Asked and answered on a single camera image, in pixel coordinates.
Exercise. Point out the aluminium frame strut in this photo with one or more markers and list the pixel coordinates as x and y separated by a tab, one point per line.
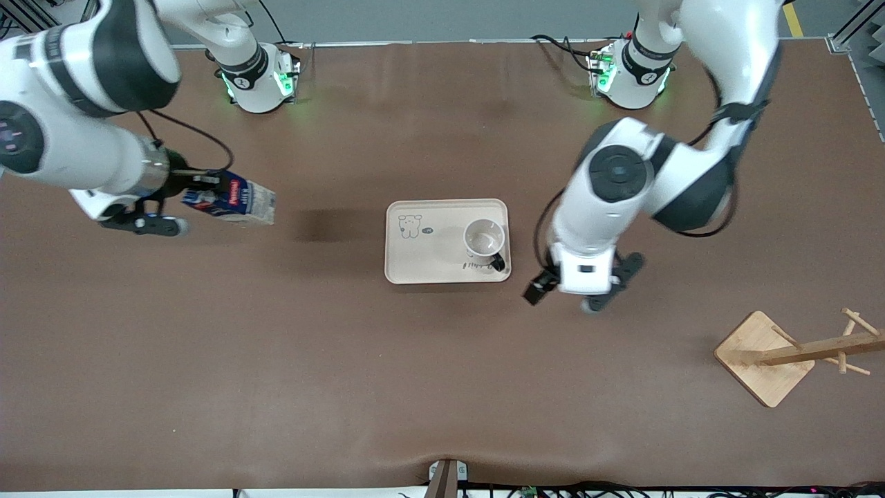
840	43
28	14

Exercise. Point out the white smiley face mug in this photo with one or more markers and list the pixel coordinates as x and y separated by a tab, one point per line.
484	238

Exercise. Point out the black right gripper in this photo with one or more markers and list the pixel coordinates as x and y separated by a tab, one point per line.
181	179

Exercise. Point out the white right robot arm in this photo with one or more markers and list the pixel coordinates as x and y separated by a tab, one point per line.
69	145

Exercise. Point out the metal table edge bracket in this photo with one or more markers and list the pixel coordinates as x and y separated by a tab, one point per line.
446	481

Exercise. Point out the cream rectangular tray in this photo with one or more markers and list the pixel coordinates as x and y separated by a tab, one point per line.
429	259

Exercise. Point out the blue milk carton green cap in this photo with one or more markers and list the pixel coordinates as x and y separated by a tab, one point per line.
242	200

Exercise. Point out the wooden mug stand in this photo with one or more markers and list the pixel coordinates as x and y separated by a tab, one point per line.
760	366

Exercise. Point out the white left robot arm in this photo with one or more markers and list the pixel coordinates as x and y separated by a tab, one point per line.
608	207

